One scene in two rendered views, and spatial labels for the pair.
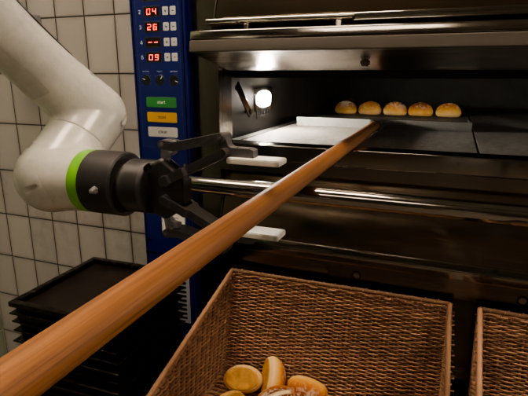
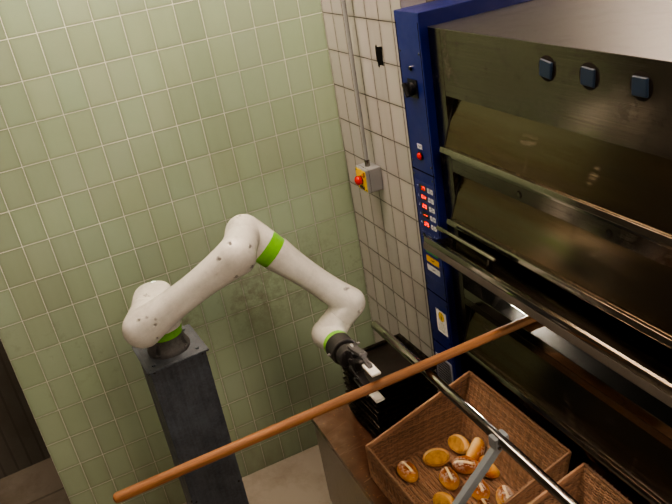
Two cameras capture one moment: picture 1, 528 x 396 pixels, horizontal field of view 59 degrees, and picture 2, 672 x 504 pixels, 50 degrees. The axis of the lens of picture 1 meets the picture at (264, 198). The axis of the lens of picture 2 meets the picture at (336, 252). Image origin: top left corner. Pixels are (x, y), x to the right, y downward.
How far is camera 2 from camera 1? 1.85 m
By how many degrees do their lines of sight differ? 46
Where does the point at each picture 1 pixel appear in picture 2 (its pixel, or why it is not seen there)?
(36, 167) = (316, 335)
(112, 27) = (411, 191)
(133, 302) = (287, 425)
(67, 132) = (330, 319)
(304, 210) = (505, 352)
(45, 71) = (321, 294)
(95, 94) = (343, 301)
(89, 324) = (273, 429)
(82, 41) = (399, 192)
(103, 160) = (333, 343)
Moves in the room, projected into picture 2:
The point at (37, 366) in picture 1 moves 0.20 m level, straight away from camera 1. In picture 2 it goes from (260, 436) to (282, 391)
